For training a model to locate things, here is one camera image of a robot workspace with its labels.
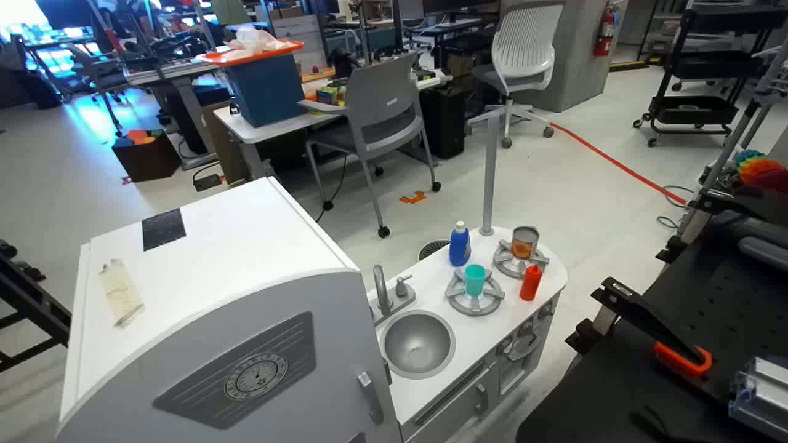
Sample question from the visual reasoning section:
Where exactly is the grey toy faucet spout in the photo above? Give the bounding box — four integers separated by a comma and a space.
369, 262, 397, 319

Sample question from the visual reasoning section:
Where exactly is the grey toy faucet knob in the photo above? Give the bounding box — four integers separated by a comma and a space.
391, 273, 416, 303

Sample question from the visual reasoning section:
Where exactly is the blue toy bottle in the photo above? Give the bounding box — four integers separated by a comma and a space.
449, 218, 472, 268

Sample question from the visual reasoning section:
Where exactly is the teal toy cup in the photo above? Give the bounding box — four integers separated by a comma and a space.
463, 260, 490, 300

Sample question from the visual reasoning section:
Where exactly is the grey toy stove burner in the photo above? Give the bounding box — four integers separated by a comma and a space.
490, 238, 551, 283
443, 268, 508, 319

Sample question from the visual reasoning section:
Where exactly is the grey upright pole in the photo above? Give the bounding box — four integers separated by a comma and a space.
465, 108, 508, 238

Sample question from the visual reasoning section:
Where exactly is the black waste bin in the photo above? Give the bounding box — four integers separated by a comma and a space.
422, 81, 471, 163

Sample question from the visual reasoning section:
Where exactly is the grey office chair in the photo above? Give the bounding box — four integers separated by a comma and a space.
304, 48, 443, 241

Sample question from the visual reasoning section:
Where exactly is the grey toy sink bowl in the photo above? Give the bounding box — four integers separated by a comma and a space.
376, 310, 455, 380

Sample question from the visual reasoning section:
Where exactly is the orange silver toy can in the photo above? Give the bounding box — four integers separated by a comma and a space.
509, 223, 543, 262

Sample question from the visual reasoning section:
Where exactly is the white toy kitchen counter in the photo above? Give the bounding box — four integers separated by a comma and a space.
365, 225, 572, 443

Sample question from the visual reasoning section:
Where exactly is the red toy bottle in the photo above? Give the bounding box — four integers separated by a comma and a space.
517, 262, 544, 303

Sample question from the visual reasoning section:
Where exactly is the white desk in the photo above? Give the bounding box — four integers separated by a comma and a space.
213, 65, 453, 183

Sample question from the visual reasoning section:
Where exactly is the white toy fridge cabinet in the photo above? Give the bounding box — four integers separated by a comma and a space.
55, 175, 403, 443

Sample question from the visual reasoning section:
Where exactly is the blue storage bin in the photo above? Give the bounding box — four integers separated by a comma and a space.
225, 51, 307, 129

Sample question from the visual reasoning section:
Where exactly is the black power brick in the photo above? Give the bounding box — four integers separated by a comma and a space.
189, 164, 227, 195

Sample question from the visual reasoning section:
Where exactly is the white office chair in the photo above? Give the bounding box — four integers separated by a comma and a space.
471, 3, 566, 150

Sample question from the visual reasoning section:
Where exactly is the orange bin lid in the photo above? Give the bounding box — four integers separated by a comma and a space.
203, 37, 307, 69

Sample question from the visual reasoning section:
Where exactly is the white plastic bag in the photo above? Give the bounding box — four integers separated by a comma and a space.
232, 25, 284, 57

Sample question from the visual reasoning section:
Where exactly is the black box with orange item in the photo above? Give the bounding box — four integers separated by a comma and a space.
110, 128, 183, 183

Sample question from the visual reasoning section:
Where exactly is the grey background desk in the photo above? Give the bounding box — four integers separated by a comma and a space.
120, 57, 241, 171

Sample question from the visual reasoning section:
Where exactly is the beige paper label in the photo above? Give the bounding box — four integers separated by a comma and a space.
97, 256, 149, 330

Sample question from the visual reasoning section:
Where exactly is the red fire extinguisher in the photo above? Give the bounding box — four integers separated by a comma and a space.
591, 0, 621, 58

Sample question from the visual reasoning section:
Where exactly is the black wheeled cart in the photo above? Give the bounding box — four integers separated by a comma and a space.
634, 0, 788, 150

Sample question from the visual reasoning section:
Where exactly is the rainbow coloured duster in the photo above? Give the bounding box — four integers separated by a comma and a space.
732, 144, 788, 197

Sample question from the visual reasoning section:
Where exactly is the black metal rack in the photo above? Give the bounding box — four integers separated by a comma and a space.
0, 238, 73, 373

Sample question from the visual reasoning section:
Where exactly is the clear plastic box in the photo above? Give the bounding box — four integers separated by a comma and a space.
727, 355, 788, 443

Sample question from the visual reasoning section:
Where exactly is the grey fridge door handle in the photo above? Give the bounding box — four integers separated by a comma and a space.
354, 368, 387, 428

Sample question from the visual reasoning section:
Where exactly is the thin floor cable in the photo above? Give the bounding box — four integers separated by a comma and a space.
653, 181, 703, 234

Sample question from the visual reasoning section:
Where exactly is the black clamp with orange handle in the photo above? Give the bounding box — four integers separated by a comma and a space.
565, 276, 716, 380

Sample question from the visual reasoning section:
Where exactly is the aluminium frame stand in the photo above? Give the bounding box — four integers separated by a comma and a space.
655, 38, 788, 265

